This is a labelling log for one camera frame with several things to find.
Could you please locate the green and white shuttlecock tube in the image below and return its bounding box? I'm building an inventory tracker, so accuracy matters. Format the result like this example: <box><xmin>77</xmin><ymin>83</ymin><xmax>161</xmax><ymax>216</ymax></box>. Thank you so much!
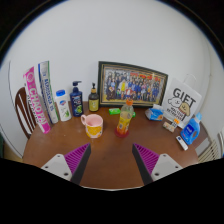
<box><xmin>37</xmin><ymin>60</ymin><xmax>60</xmax><ymax>125</ymax></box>

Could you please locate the small orange and white box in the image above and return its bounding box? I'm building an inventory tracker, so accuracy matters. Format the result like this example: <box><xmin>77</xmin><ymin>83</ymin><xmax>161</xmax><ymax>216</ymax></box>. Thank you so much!
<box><xmin>171</xmin><ymin>118</ymin><xmax>182</xmax><ymax>129</ymax></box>

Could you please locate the white radiator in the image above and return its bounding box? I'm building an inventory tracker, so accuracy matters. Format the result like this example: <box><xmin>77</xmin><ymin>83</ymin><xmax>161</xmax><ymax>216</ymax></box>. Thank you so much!
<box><xmin>194</xmin><ymin>136</ymin><xmax>219</xmax><ymax>163</ymax></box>

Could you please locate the dark blue pump bottle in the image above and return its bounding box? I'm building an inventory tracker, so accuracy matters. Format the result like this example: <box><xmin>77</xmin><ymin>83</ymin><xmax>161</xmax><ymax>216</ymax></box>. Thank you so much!
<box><xmin>69</xmin><ymin>80</ymin><xmax>85</xmax><ymax>118</ymax></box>

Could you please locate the pink and yellow mug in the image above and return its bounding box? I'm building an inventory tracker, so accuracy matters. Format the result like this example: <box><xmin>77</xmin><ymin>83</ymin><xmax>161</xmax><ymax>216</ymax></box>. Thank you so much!
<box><xmin>80</xmin><ymin>113</ymin><xmax>104</xmax><ymax>139</ymax></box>

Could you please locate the small beige snack packet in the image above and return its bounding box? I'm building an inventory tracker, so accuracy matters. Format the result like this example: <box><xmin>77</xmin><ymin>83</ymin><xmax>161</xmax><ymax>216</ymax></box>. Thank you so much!
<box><xmin>162</xmin><ymin>121</ymin><xmax>175</xmax><ymax>133</ymax></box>

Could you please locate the brown pump bottle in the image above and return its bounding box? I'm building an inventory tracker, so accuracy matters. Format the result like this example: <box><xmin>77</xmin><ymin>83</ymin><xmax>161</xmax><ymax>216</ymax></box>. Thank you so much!
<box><xmin>87</xmin><ymin>82</ymin><xmax>100</xmax><ymax>113</ymax></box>

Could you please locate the orange-capped clear drink bottle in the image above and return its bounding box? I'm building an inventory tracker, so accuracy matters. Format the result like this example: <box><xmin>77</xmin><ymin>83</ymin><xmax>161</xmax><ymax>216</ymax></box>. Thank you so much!
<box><xmin>115</xmin><ymin>98</ymin><xmax>135</xmax><ymax>138</ymax></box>

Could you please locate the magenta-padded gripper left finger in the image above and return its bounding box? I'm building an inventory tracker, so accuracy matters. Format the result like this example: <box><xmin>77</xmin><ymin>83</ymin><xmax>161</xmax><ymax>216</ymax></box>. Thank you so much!
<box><xmin>40</xmin><ymin>143</ymin><xmax>92</xmax><ymax>186</ymax></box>

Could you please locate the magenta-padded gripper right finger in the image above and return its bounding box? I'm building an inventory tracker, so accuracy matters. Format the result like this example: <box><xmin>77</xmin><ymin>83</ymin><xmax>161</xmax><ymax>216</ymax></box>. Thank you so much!
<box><xmin>131</xmin><ymin>143</ymin><xmax>184</xmax><ymax>186</ymax></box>

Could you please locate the blue tissue pack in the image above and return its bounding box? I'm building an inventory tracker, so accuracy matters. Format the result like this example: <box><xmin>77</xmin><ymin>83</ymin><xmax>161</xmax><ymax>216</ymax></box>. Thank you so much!
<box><xmin>144</xmin><ymin>103</ymin><xmax>165</xmax><ymax>122</ymax></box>

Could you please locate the blue detergent bottle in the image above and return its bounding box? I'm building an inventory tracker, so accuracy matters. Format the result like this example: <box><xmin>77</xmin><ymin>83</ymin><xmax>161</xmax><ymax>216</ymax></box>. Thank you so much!
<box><xmin>180</xmin><ymin>112</ymin><xmax>203</xmax><ymax>146</ymax></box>

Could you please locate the white blue-capped lotion bottle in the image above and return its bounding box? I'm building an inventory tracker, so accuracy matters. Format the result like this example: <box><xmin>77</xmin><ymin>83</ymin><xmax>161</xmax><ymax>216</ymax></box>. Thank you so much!
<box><xmin>54</xmin><ymin>89</ymin><xmax>72</xmax><ymax>122</ymax></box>

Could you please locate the pink shuttlecock tube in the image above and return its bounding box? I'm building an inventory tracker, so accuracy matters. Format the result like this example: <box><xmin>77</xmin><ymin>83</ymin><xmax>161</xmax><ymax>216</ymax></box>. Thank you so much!
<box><xmin>22</xmin><ymin>66</ymin><xmax>52</xmax><ymax>135</ymax></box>

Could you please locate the black-framed group picture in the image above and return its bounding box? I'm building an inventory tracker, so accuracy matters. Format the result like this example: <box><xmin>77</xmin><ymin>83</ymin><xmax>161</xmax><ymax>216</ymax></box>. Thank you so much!
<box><xmin>97</xmin><ymin>60</ymin><xmax>169</xmax><ymax>109</ymax></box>

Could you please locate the brown wooden chair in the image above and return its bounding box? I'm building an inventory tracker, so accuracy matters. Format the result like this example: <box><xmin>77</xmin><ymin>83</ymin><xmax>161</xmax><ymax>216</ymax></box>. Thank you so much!
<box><xmin>14</xmin><ymin>86</ymin><xmax>38</xmax><ymax>139</ymax></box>

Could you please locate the white remote control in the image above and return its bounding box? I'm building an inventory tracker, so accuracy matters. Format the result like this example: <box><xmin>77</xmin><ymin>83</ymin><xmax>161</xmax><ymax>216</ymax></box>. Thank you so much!
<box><xmin>175</xmin><ymin>134</ymin><xmax>189</xmax><ymax>151</ymax></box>

